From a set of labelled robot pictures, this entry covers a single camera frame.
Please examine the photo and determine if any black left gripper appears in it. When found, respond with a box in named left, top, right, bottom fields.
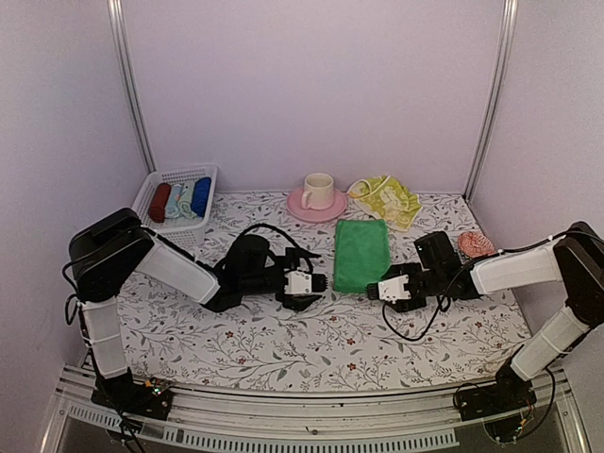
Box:
left=242, top=248, right=315, bottom=312

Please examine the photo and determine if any green microfibre towel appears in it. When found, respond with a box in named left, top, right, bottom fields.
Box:
left=333, top=220, right=391, bottom=294

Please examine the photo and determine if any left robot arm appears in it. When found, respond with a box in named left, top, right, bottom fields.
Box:
left=61, top=208, right=327, bottom=410

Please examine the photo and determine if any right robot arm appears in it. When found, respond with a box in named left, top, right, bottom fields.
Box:
left=367, top=221, right=603, bottom=411

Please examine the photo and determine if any pink plate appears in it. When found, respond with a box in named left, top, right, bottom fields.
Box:
left=286, top=186, right=349, bottom=223

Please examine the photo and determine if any yellow patterned towel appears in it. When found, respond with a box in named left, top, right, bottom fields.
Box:
left=346, top=175, right=422, bottom=232

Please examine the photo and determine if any cream ceramic mug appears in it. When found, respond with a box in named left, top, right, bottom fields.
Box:
left=301, top=173, right=334, bottom=210

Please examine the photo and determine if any pale green rolled towel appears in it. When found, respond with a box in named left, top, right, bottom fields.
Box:
left=177, top=181, right=196, bottom=219

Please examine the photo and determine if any light blue rolled towel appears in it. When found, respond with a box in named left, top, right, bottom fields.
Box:
left=164, top=184, right=182, bottom=219

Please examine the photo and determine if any white plastic basket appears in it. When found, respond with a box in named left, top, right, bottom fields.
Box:
left=132, top=164, right=218, bottom=248

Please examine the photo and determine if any dark red rolled towel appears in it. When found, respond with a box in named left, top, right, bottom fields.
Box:
left=147, top=182, right=172, bottom=224

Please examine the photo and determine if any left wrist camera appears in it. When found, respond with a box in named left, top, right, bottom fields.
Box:
left=284, top=271, right=327, bottom=295

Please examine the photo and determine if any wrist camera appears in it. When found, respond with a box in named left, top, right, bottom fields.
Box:
left=366, top=275, right=411, bottom=303
left=284, top=271, right=327, bottom=295

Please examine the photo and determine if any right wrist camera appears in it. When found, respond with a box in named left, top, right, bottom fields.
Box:
left=366, top=275, right=411, bottom=303

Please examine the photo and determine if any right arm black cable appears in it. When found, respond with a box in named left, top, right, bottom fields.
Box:
left=381, top=263, right=473, bottom=343

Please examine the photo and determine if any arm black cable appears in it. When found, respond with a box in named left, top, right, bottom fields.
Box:
left=240, top=224, right=322, bottom=273
left=381, top=263, right=473, bottom=343

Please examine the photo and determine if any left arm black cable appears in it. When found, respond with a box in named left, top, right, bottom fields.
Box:
left=240, top=224, right=322, bottom=273

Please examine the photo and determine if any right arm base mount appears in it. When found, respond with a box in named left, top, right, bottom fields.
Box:
left=453, top=374, right=537, bottom=421

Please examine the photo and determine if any front aluminium rail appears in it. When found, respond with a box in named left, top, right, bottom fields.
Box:
left=42, top=366, right=592, bottom=452

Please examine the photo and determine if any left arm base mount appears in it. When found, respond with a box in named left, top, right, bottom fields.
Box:
left=91, top=371, right=174, bottom=421

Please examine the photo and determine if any right aluminium frame post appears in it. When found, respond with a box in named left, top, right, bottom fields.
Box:
left=463, top=0, right=518, bottom=205

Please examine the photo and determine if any aluminium frame post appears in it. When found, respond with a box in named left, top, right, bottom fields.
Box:
left=107, top=0, right=157, bottom=174
left=463, top=0, right=518, bottom=205

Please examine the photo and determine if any left aluminium frame post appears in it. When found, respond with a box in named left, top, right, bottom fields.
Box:
left=107, top=0, right=157, bottom=174

